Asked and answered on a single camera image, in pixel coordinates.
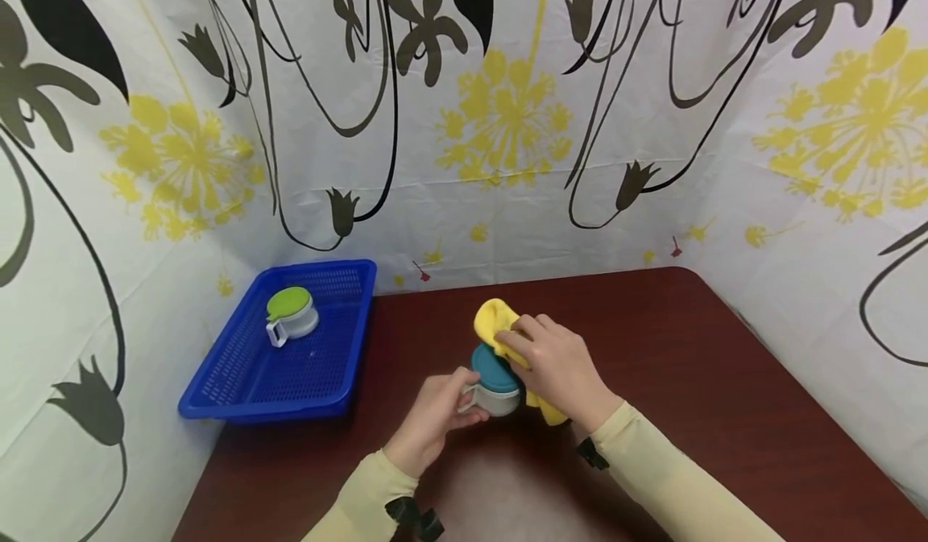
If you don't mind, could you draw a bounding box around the person's right hand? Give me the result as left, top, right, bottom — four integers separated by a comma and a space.
494, 314, 626, 435

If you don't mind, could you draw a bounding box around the green-lidded glass jug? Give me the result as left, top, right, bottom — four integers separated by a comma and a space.
264, 286, 321, 349

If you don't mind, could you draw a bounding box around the blue plastic basket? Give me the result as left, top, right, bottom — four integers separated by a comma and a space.
177, 259, 378, 424

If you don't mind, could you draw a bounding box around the person's left hand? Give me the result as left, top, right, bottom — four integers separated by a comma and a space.
383, 367, 492, 479

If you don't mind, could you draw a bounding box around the blue-lidded glass jug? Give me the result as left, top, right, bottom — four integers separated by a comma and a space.
458, 342, 524, 419

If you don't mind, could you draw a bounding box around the person's left forearm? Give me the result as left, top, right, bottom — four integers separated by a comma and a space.
300, 449, 437, 542

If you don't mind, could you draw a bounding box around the yellow fleece cloth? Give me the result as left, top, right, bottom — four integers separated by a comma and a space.
473, 299, 571, 428

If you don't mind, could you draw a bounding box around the person's right forearm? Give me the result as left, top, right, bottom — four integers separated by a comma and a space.
589, 400, 789, 542

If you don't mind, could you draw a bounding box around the black wrist band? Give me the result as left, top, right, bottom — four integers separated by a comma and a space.
384, 495, 445, 542
575, 436, 611, 471

